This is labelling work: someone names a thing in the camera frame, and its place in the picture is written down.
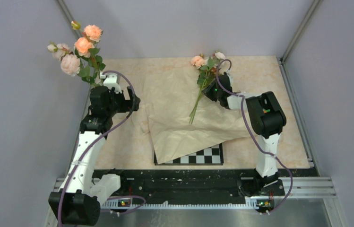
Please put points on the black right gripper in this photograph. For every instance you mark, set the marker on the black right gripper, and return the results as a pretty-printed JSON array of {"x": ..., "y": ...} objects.
[{"x": 208, "y": 91}]

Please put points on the orange rose flower stem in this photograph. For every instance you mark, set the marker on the orange rose flower stem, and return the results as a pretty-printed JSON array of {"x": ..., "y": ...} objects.
[{"x": 85, "y": 48}]

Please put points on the white rose flower stem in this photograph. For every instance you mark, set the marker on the white rose flower stem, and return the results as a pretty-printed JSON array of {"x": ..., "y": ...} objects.
[{"x": 71, "y": 63}]

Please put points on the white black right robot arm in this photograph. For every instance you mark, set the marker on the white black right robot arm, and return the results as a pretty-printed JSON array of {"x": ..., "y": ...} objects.
[{"x": 267, "y": 121}]

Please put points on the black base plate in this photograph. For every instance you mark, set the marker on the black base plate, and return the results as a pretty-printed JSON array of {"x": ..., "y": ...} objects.
[{"x": 195, "y": 186}]

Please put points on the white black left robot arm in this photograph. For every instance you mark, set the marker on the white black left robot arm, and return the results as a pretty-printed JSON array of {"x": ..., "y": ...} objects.
[{"x": 78, "y": 200}]

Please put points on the orange kraft wrapping paper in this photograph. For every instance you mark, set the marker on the orange kraft wrapping paper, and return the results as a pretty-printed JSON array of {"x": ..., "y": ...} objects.
[{"x": 178, "y": 122}]

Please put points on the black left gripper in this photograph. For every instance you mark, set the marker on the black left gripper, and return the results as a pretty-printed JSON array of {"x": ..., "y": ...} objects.
[{"x": 127, "y": 104}]

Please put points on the aluminium front rail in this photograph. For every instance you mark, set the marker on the aluminium front rail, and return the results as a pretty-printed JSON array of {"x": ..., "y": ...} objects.
[{"x": 307, "y": 188}]

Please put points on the pink rose flower stem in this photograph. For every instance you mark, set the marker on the pink rose flower stem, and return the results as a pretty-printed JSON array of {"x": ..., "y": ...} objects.
[{"x": 207, "y": 70}]

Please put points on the black white checkerboard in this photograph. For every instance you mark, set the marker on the black white checkerboard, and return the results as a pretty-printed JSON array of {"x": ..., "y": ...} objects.
[{"x": 212, "y": 156}]

